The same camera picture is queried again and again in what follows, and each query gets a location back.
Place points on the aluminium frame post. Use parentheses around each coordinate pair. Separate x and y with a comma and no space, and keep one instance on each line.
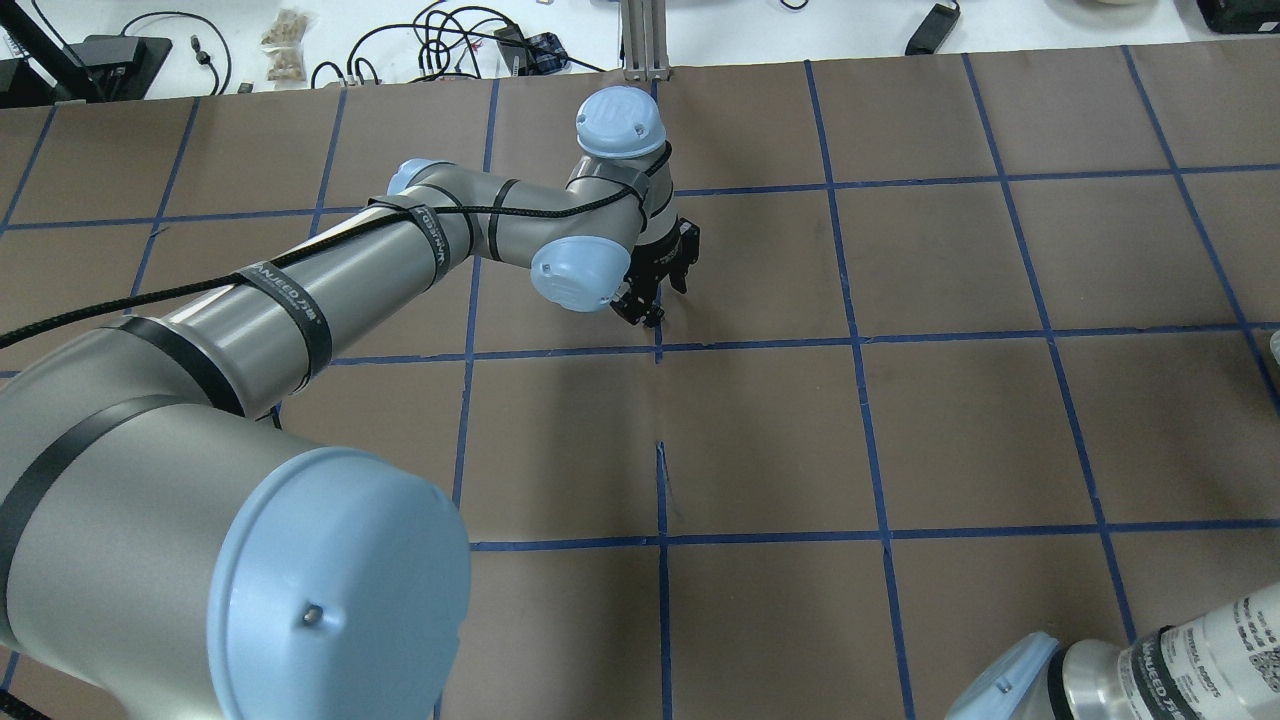
(644,46)

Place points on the brown paper table cover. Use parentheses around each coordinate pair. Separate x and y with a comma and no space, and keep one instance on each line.
(976,346)

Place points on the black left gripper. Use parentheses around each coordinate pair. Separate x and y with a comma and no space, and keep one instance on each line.
(652,268)

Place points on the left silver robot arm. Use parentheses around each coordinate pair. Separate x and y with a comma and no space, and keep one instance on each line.
(165,543)

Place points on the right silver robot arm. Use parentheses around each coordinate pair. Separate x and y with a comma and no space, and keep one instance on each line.
(1222,665)

